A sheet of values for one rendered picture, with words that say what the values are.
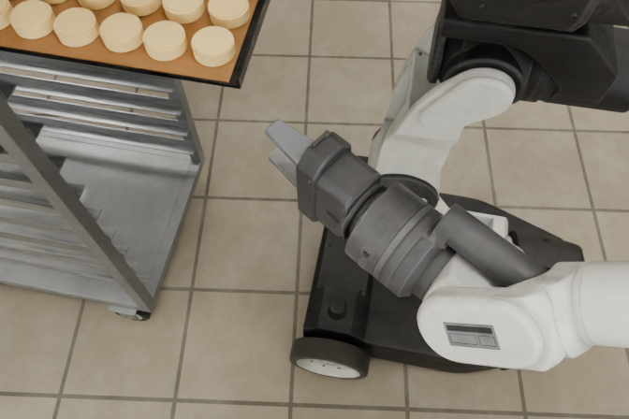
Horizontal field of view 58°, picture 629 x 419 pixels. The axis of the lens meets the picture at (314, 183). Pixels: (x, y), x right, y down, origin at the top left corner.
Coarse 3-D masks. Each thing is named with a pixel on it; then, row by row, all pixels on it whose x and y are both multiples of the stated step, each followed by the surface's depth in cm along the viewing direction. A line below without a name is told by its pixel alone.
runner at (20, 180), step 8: (0, 176) 101; (8, 176) 101; (16, 176) 101; (24, 176) 101; (0, 184) 100; (8, 184) 100; (16, 184) 99; (24, 184) 98; (32, 184) 98; (72, 184) 100; (80, 184) 100; (40, 192) 100; (80, 192) 100
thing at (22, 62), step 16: (0, 64) 138; (16, 64) 138; (32, 64) 138; (48, 64) 138; (64, 64) 137; (80, 64) 135; (96, 80) 136; (112, 80) 136; (128, 80) 136; (144, 80) 136; (160, 80) 135
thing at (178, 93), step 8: (176, 80) 136; (176, 88) 137; (176, 96) 140; (184, 96) 143; (184, 104) 144; (184, 112) 145; (184, 120) 148; (192, 120) 152; (192, 128) 153; (192, 136) 154; (200, 144) 163; (200, 152) 164; (192, 160) 166; (200, 160) 165
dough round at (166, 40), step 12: (156, 24) 67; (168, 24) 67; (144, 36) 66; (156, 36) 66; (168, 36) 66; (180, 36) 66; (156, 48) 65; (168, 48) 65; (180, 48) 66; (168, 60) 67
